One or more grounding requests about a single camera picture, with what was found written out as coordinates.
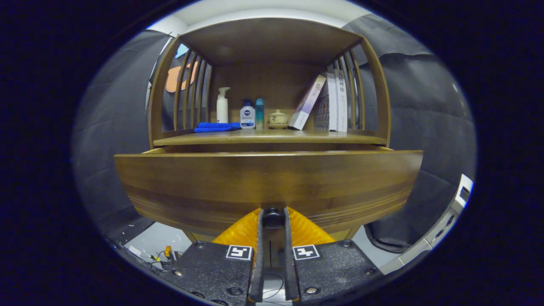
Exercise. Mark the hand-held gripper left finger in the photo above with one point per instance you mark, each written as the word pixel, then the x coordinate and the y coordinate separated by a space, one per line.
pixel 212 272

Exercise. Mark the white pump bottle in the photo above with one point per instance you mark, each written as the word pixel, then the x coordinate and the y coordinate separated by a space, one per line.
pixel 222 108

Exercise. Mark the white blue-capped lotion bottle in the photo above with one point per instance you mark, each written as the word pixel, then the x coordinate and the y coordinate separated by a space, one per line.
pixel 247 117

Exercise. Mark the blue folded cloth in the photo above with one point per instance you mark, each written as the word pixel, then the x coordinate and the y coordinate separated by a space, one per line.
pixel 214 126

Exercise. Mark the purple white book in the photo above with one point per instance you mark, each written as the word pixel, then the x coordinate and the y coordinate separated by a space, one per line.
pixel 307 104

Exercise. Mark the wooden countertop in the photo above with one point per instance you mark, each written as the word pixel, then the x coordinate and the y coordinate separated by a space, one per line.
pixel 272 137

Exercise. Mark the small teal bottle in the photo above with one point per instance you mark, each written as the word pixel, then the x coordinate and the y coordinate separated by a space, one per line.
pixel 259 112

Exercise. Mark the wooden cabinet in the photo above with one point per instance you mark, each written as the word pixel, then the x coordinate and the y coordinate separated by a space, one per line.
pixel 272 42

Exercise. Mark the dark patterned book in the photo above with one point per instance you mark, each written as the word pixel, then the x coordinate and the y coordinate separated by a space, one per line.
pixel 324 106

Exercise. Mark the wooden drawer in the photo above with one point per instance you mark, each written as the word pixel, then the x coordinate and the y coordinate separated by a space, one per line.
pixel 255 182

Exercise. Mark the cream lidded teacup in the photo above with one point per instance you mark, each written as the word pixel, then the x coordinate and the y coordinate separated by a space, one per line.
pixel 278 119

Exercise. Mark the white appliance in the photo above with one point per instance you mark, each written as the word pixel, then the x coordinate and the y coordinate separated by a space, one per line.
pixel 442 225

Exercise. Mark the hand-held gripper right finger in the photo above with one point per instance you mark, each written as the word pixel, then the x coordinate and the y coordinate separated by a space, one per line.
pixel 331 272

